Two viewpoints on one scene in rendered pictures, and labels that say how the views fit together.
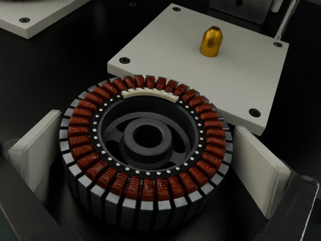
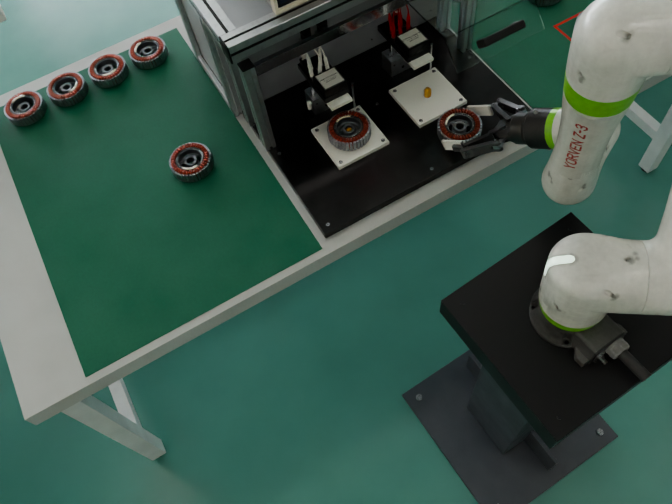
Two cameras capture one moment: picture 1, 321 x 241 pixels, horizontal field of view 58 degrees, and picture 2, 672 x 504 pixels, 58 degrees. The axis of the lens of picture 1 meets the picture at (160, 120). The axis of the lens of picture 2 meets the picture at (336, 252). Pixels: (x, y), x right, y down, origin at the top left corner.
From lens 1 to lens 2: 1.47 m
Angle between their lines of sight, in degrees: 25
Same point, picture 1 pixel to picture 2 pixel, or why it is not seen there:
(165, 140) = (463, 123)
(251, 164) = (480, 110)
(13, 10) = (374, 141)
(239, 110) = (457, 102)
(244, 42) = (427, 81)
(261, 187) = (487, 112)
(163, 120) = (452, 121)
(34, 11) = (377, 136)
